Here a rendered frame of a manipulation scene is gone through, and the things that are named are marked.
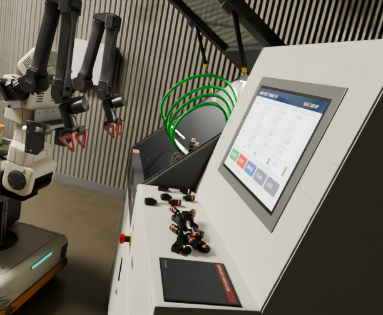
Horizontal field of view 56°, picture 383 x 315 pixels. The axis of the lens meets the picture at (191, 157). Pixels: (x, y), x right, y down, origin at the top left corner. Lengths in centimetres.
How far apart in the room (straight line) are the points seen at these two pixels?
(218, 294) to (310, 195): 28
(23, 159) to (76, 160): 212
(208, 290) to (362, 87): 52
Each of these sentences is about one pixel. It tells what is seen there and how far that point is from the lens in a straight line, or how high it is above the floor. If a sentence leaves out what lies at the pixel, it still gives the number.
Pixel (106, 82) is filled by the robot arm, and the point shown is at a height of 127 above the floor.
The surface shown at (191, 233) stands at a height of 101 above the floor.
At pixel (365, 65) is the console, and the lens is 82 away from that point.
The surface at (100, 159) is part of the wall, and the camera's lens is 392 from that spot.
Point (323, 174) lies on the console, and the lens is 76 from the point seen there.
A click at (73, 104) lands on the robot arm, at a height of 119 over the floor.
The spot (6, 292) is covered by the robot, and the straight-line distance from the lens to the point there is 207.
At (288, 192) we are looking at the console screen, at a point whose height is 120.
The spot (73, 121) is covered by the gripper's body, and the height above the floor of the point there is 111.
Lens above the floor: 142
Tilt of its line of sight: 13 degrees down
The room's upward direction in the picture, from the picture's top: 11 degrees clockwise
